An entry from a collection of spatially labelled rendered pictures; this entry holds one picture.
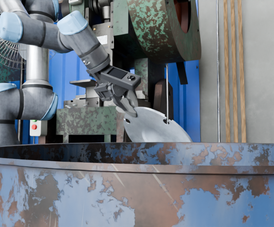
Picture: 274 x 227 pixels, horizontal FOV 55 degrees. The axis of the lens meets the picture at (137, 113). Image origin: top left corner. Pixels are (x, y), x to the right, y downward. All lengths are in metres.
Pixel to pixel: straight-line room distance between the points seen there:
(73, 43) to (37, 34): 0.11
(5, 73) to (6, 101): 1.77
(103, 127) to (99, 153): 0.87
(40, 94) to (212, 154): 0.72
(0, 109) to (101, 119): 0.53
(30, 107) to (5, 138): 0.14
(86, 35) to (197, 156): 0.44
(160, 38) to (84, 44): 0.66
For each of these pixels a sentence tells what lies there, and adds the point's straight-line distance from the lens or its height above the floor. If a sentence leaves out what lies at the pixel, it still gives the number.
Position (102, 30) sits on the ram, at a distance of 1.66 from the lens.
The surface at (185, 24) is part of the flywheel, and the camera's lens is 1.88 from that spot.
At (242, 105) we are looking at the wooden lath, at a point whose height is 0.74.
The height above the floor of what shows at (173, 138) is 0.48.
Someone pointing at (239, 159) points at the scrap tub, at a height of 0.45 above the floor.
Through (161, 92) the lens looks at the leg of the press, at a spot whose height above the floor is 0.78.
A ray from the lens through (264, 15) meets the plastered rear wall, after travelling 2.78.
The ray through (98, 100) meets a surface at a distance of 1.45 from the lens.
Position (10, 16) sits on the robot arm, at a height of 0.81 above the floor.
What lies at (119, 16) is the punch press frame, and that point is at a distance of 1.59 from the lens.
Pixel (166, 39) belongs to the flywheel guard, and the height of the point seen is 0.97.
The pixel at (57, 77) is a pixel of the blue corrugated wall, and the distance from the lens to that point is 3.40.
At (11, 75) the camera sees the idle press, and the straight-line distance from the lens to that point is 2.82.
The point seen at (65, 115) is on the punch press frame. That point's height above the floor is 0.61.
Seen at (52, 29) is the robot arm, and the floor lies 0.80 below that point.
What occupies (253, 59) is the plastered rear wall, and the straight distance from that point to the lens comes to 2.65.
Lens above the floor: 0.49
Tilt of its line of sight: 5 degrees up
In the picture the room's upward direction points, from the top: straight up
